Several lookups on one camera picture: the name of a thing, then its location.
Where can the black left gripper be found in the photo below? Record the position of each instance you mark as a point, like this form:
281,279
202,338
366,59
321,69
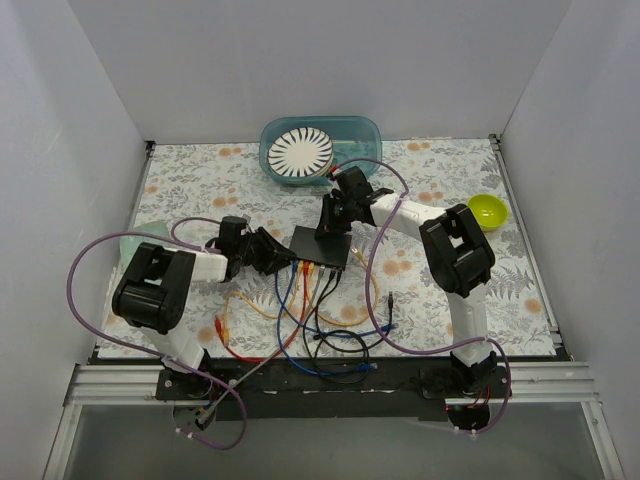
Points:
265,251

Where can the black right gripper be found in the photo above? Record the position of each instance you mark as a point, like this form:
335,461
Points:
329,215

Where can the black network switch box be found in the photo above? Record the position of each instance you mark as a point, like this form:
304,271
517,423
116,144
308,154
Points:
330,252

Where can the yellow ethernet cable short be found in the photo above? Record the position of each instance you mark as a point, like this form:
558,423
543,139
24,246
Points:
239,308

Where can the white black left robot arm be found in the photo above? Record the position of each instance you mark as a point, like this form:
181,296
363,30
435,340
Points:
153,291

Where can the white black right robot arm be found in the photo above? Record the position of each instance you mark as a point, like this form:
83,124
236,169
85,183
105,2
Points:
458,254

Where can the white blue striped plate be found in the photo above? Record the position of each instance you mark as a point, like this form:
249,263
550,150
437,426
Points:
301,154

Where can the teal plastic container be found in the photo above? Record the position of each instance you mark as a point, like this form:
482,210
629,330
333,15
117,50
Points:
355,138

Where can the mint green plastic lid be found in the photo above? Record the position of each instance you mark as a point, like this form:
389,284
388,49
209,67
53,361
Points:
128,244

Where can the lime green bowl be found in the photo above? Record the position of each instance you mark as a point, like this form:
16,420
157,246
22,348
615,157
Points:
490,212

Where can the aluminium frame rail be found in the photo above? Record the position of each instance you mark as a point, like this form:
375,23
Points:
128,421

